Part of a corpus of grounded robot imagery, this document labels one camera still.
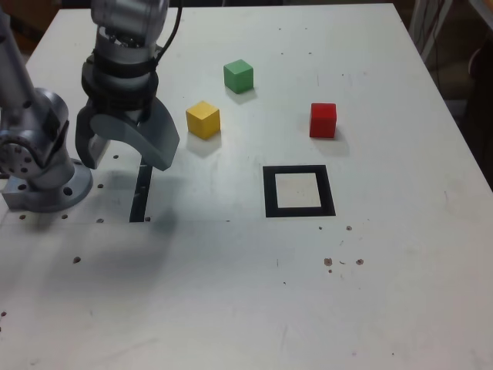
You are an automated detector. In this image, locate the yellow cube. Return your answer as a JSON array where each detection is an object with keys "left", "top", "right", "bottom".
[{"left": 185, "top": 100, "right": 221, "bottom": 140}]

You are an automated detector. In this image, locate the green cube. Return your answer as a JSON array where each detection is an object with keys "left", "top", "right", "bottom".
[{"left": 223, "top": 59, "right": 255, "bottom": 95}]

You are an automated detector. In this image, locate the black cable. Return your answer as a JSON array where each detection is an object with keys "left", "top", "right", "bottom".
[{"left": 153, "top": 5, "right": 184, "bottom": 69}]

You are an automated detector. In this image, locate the black tape strip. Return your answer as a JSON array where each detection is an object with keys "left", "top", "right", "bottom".
[{"left": 129, "top": 163, "right": 154, "bottom": 224}]

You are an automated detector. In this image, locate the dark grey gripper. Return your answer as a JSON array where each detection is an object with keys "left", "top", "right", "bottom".
[{"left": 75, "top": 96, "right": 181, "bottom": 173}]

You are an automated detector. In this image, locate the white metal frame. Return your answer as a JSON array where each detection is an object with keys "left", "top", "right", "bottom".
[{"left": 407, "top": 0, "right": 455, "bottom": 65}]

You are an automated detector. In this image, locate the black tape square outline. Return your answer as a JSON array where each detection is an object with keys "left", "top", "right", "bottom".
[{"left": 262, "top": 164, "right": 337, "bottom": 219}]

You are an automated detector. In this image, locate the red cube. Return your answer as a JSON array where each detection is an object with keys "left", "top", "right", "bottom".
[{"left": 309, "top": 102, "right": 338, "bottom": 139}]

